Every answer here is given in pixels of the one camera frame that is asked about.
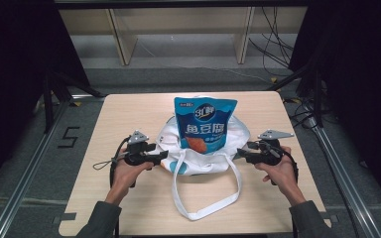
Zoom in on white green orange tote bag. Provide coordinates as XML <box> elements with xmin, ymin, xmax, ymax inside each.
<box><xmin>154</xmin><ymin>113</ymin><xmax>251</xmax><ymax>222</ymax></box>

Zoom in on person's right hand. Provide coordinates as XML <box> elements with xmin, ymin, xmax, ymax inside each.
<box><xmin>254</xmin><ymin>146</ymin><xmax>303</xmax><ymax>196</ymax></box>

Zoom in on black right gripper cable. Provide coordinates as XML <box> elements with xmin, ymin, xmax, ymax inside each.
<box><xmin>277</xmin><ymin>146</ymin><xmax>301</xmax><ymax>186</ymax></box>

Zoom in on grey lanyard loop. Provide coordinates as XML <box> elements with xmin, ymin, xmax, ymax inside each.
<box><xmin>91</xmin><ymin>156</ymin><xmax>127</xmax><ymax>172</ymax></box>

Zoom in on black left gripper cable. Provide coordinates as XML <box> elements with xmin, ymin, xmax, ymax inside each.
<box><xmin>108</xmin><ymin>135</ymin><xmax>137</xmax><ymax>189</ymax></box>

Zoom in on grey tape strip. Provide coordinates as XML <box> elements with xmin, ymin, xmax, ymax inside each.
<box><xmin>53</xmin><ymin>212</ymin><xmax>77</xmax><ymax>224</ymax></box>

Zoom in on person's left hand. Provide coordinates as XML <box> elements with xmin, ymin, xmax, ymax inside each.
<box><xmin>108</xmin><ymin>148</ymin><xmax>155</xmax><ymax>195</ymax></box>

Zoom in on black cables beside rail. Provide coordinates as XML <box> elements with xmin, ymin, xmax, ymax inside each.
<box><xmin>283</xmin><ymin>96</ymin><xmax>336</xmax><ymax>131</ymax></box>

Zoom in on black curtain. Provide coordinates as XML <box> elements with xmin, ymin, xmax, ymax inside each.
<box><xmin>0</xmin><ymin>0</ymin><xmax>92</xmax><ymax>196</ymax></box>
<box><xmin>287</xmin><ymin>0</ymin><xmax>381</xmax><ymax>212</ymax></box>

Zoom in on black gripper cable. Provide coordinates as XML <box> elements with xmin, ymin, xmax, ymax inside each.
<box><xmin>108</xmin><ymin>135</ymin><xmax>137</xmax><ymax>189</ymax></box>
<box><xmin>277</xmin><ymin>146</ymin><xmax>301</xmax><ymax>186</ymax></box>

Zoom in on bundle of black floor cables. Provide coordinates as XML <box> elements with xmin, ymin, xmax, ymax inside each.
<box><xmin>248</xmin><ymin>6</ymin><xmax>295</xmax><ymax>77</ymax></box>

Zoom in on blue snack packet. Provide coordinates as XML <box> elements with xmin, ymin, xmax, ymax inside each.
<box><xmin>173</xmin><ymin>96</ymin><xmax>239</xmax><ymax>155</ymax></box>

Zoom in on aluminium floor rail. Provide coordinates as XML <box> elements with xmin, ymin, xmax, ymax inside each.
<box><xmin>0</xmin><ymin>94</ymin><xmax>105</xmax><ymax>238</ymax></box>
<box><xmin>306</xmin><ymin>117</ymin><xmax>381</xmax><ymax>238</ymax></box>

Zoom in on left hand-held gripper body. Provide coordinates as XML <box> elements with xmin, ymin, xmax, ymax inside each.
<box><xmin>123</xmin><ymin>130</ymin><xmax>154</xmax><ymax>167</ymax></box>

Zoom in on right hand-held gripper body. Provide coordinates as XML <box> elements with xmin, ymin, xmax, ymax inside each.
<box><xmin>254</xmin><ymin>129</ymin><xmax>295</xmax><ymax>167</ymax></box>

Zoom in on light wooden bench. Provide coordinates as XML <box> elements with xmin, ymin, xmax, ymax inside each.
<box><xmin>59</xmin><ymin>6</ymin><xmax>309</xmax><ymax>66</ymax></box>

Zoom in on black metal stand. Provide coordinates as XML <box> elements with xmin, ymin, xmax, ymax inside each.
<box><xmin>42</xmin><ymin>69</ymin><xmax>106</xmax><ymax>134</ymax></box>
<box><xmin>266</xmin><ymin>60</ymin><xmax>325</xmax><ymax>129</ymax></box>

